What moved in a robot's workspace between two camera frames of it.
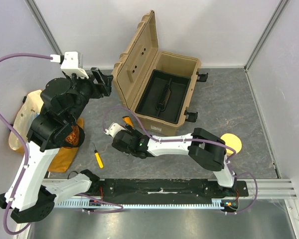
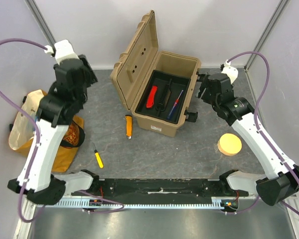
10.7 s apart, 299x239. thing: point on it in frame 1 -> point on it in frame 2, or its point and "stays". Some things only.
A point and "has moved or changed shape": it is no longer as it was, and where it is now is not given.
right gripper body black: x=118 y=142 -> x=204 y=86
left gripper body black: x=96 y=90 -> x=91 y=77
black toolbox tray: x=163 y=95 stays
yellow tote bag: x=30 y=104 stays
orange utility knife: x=128 y=120 has moved or changed shape
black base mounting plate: x=166 y=189 stays
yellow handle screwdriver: x=99 y=161 stays
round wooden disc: x=232 y=141 stays
